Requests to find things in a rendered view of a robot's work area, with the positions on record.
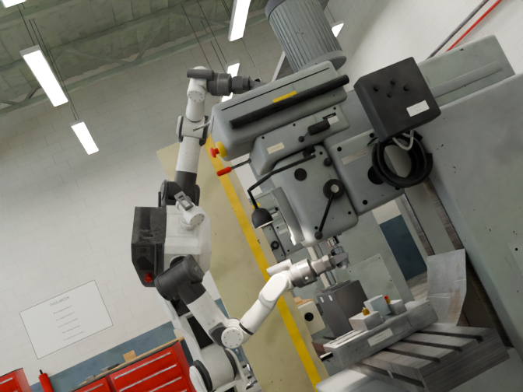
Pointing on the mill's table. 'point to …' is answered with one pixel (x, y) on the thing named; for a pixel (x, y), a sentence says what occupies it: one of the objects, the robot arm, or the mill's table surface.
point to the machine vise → (391, 324)
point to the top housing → (298, 82)
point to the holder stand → (342, 304)
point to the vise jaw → (359, 322)
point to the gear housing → (271, 148)
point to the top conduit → (289, 102)
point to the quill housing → (314, 196)
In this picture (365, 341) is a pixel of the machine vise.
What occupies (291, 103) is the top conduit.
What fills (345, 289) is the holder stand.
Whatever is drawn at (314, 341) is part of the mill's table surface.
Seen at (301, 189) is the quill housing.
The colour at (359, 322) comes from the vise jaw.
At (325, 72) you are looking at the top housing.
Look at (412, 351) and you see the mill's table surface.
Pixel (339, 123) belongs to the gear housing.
